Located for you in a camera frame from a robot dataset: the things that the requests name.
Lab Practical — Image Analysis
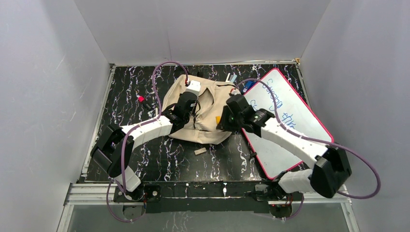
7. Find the cream canvas student bag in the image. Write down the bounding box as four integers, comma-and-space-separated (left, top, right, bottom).
169, 75, 234, 145

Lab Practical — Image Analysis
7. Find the pink black highlighter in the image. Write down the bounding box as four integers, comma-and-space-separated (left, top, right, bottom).
138, 96, 153, 111

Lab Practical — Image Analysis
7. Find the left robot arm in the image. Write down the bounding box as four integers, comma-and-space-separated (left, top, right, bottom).
90, 91, 199, 201

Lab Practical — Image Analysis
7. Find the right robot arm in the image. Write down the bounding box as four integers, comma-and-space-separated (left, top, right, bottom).
217, 94, 351, 200

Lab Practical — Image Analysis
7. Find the white eraser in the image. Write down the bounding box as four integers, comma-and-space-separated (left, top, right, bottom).
194, 147, 207, 156

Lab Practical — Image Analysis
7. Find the pink framed whiteboard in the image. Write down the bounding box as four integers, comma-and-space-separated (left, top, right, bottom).
244, 68, 334, 179

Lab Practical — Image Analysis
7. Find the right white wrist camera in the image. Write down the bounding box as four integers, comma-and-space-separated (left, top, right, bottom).
230, 88, 241, 96

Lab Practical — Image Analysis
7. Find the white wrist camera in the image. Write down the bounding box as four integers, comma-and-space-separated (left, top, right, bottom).
186, 80, 201, 97
230, 88, 241, 96

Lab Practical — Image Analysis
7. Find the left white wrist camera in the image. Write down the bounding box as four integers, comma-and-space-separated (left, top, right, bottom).
186, 80, 201, 97

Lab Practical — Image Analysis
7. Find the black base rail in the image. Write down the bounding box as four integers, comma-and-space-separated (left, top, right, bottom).
113, 180, 302, 218

